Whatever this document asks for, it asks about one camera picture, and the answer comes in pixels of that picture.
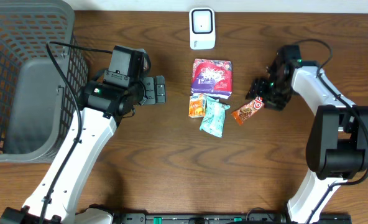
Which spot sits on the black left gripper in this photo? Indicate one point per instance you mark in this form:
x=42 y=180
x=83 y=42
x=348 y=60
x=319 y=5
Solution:
x=150 y=90

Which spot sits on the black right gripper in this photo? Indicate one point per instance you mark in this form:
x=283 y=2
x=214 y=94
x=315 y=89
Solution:
x=265 y=90

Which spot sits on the red chocolate bar wrapper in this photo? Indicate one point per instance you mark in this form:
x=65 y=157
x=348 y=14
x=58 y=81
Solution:
x=247 y=110

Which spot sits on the orange juice carton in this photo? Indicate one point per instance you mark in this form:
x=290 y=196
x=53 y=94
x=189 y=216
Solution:
x=197 y=105

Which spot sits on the purple pink tissue pack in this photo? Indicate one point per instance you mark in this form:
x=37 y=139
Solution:
x=212 y=77

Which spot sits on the teal white snack packet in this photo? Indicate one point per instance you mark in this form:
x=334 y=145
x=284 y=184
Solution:
x=213 y=121

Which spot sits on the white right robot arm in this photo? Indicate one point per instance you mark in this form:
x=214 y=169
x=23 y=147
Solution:
x=337 y=147

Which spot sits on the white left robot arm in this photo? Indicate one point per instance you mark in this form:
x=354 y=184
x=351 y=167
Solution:
x=56 y=198

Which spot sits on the grey plastic basket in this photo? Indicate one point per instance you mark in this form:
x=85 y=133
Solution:
x=38 y=57

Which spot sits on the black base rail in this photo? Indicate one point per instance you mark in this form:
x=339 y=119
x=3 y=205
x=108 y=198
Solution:
x=202 y=218

